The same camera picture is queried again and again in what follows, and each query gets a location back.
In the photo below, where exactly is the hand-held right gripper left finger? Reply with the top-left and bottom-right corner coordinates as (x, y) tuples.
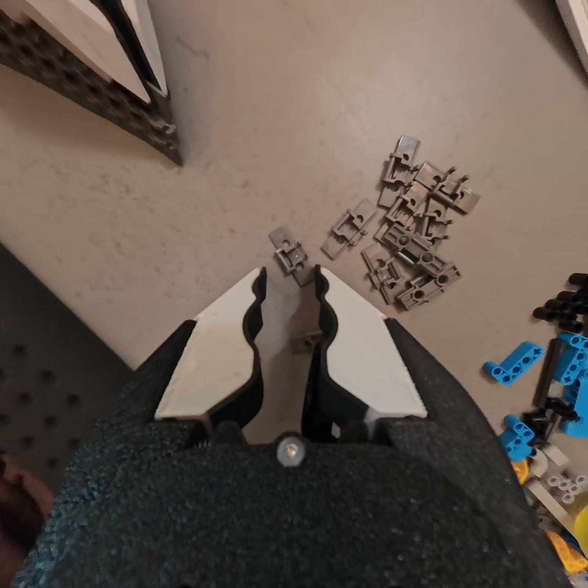
(154, 266), (268, 437)

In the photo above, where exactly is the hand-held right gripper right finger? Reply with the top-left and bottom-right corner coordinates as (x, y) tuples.
(301, 264), (429, 437)

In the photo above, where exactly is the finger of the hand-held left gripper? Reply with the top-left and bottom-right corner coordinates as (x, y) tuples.
(14, 0), (152, 104)
(133, 0), (169, 96)

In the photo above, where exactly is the grey toy track chain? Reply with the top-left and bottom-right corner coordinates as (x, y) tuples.
(0, 9), (183, 166)

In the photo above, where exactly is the single grey track link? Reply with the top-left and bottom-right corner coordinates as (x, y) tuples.
(269, 228), (318, 288)

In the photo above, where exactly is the pile of grey links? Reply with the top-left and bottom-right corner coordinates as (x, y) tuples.
(292, 135), (481, 355)

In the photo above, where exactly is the grey desk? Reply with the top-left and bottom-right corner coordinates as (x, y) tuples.
(0, 0), (588, 552)

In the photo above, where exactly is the black perforated pad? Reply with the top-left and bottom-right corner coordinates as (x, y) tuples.
(0, 243), (135, 497)

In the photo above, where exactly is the pile of small building bricks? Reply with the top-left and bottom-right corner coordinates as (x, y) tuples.
(482, 273), (588, 575)

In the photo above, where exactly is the yellow translucent ball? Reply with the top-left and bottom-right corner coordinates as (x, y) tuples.
(570, 498), (588, 540)

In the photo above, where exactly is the open instruction booklet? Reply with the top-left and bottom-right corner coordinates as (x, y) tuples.
(553, 0), (588, 79)

